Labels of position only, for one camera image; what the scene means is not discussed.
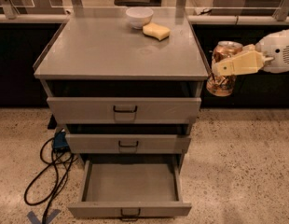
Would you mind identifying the bottom grey drawer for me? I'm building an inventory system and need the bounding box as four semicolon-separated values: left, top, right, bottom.
69;155;191;219

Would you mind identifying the black cable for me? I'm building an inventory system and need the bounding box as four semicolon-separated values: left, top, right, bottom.
22;136;77;224

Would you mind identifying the blue power box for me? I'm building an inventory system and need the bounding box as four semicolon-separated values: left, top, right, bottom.
52;132;69;152

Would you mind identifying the yellow sponge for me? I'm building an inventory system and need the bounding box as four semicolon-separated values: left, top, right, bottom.
143;22;171;41

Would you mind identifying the grey drawer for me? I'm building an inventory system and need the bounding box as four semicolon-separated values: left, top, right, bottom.
66;124;191;154
48;80;200;124
69;155;191;219

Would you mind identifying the middle grey drawer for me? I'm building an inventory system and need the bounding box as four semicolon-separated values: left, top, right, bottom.
66;124;191;154

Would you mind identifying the grey drawer cabinet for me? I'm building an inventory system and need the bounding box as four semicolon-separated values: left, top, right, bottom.
34;7;208;168

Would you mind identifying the white counter rail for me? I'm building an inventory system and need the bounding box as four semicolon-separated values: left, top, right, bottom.
0;14;289;26

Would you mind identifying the orange soda can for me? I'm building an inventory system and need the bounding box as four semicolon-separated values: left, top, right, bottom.
206;41;242;97

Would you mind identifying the top grey drawer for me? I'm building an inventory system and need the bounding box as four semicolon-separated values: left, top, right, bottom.
48;80;200;124

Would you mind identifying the white bowl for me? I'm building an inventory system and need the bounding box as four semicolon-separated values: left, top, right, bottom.
126;7;154;29

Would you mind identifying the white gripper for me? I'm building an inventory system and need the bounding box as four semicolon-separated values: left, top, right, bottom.
212;29;289;77

